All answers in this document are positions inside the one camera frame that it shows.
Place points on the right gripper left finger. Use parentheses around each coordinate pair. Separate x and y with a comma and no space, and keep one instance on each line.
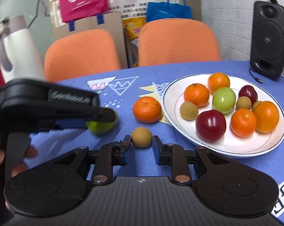
(108,156)

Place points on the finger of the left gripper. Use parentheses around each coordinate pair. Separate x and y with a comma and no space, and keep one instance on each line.
(103,115)

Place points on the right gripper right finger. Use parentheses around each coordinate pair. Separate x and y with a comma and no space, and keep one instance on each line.
(174,156)

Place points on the brown longan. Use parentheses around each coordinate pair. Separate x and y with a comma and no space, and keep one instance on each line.
(243,102)
(189,111)
(141,137)
(255,104)

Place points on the mandarin with stem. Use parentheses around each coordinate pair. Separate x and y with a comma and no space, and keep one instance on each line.
(197,94)

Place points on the large green apple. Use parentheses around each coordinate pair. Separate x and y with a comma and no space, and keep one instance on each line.
(224,100)

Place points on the smooth orange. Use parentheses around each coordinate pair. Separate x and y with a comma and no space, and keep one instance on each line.
(217,81)

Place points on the dark red plum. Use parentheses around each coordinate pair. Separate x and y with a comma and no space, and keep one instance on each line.
(249,92)

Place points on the large orange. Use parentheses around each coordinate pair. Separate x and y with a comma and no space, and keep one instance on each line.
(267,116)

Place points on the small green apple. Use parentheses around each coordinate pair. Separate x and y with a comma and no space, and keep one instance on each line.
(98,127)

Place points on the mandarin back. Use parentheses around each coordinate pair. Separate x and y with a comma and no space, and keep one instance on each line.
(147,110)

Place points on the white thermos jug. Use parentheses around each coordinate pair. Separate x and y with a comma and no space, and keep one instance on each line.
(19,57)

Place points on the white plate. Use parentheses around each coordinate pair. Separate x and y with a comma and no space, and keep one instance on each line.
(230,144)

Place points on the left orange chair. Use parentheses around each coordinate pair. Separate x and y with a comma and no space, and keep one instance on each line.
(81,54)

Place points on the orange chair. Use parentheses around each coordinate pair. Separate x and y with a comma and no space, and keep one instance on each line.
(176,40)
(81,54)

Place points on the brown paper bag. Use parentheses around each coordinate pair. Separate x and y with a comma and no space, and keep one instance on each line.
(111,22)

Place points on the yellow snack bag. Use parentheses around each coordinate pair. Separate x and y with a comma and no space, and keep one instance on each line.
(132,28)

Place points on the right orange chair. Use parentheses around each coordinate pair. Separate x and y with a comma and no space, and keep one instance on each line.
(176,40)

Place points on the blue shopping bag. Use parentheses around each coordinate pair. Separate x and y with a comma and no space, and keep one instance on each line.
(163,10)

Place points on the black speaker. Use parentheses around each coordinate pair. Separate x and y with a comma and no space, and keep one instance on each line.
(267,42)

